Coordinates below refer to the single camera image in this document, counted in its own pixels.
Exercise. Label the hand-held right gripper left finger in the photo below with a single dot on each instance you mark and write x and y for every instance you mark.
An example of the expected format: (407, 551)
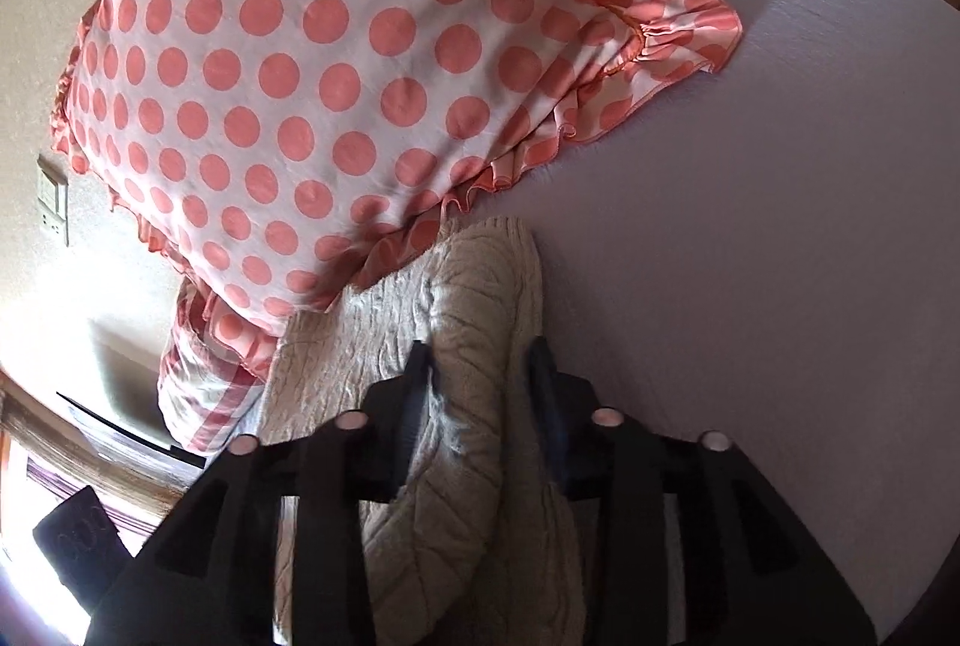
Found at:
(415, 409)

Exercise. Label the white wall switch panel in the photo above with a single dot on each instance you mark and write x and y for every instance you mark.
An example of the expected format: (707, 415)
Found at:
(54, 196)

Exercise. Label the lavender bed sheet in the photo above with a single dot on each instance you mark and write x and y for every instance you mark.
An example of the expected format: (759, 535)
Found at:
(750, 241)

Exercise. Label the black patterned object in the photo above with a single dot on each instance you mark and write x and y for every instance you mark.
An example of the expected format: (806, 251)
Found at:
(79, 541)

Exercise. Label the pink striped pillow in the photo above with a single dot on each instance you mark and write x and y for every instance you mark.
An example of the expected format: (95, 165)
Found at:
(206, 391)

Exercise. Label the pink polka dot pillow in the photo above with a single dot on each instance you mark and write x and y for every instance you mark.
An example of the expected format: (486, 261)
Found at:
(315, 68)

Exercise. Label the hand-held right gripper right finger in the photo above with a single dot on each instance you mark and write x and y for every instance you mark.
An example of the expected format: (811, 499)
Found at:
(546, 421)

